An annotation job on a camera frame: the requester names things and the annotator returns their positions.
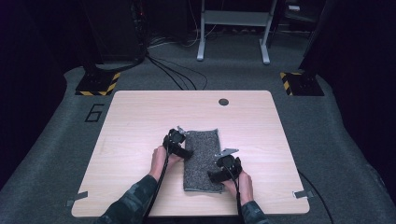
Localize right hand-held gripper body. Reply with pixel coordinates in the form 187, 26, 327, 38
214, 147, 243, 181

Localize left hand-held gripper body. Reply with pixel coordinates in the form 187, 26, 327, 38
163, 125, 190, 153

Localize grey towel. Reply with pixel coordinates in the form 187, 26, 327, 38
182, 128, 225, 194

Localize person's left hand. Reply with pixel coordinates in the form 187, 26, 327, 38
148, 145, 183, 182

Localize person's right hand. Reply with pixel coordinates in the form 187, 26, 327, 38
222, 170, 255, 206

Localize grey tape strip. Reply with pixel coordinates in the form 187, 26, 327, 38
292, 189, 315, 200
65, 190, 89, 208

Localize black stand with striped base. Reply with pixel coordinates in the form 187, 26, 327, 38
75, 0, 121, 97
279, 0, 332, 97

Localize black cabinet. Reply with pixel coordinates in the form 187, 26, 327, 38
83, 0, 148, 63

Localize right hand-held gripper black cable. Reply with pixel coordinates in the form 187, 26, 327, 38
228, 161, 246, 224

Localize hand-held gripper black cable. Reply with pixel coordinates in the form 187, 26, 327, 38
142, 141, 172, 224
228, 161, 246, 224

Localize left hand-held gripper black cable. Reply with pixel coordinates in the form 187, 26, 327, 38
142, 141, 172, 224

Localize black floor cable bundle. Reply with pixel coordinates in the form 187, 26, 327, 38
145, 51, 209, 91

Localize thin black floor cable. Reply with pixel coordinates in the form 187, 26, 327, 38
297, 169, 335, 224

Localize white cables on floor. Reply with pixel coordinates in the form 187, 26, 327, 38
148, 0, 219, 49

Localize white metal desk frame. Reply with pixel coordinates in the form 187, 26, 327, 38
196, 0, 278, 65

